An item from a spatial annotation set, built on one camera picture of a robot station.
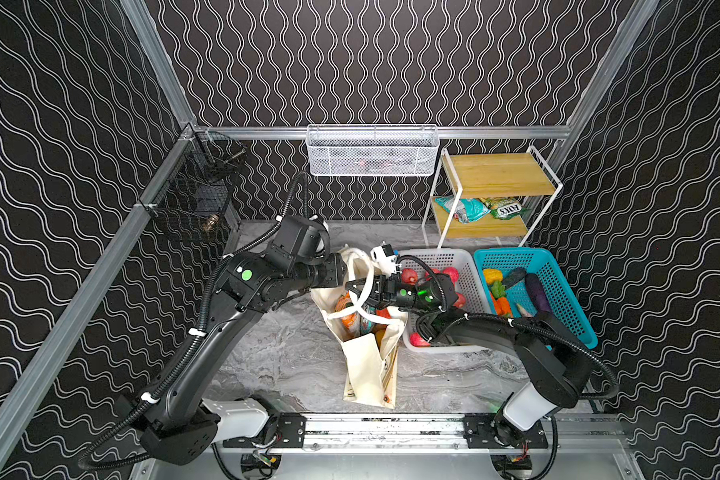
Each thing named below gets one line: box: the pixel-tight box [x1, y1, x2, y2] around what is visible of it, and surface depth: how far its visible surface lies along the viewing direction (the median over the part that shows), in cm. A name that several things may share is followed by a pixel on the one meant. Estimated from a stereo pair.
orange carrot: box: [491, 280, 511, 317], surface depth 99 cm
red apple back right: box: [442, 266, 461, 287], surface depth 102 cm
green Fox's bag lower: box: [484, 196, 528, 220], surface depth 102 cm
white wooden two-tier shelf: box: [421, 146, 564, 249], surface depth 97 cm
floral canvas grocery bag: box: [311, 247, 408, 409], surface depth 69 cm
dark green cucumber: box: [502, 267, 526, 289], surface depth 103 cm
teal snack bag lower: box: [434, 196, 491, 224], surface depth 101 cm
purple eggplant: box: [526, 273, 551, 314], surface depth 99 cm
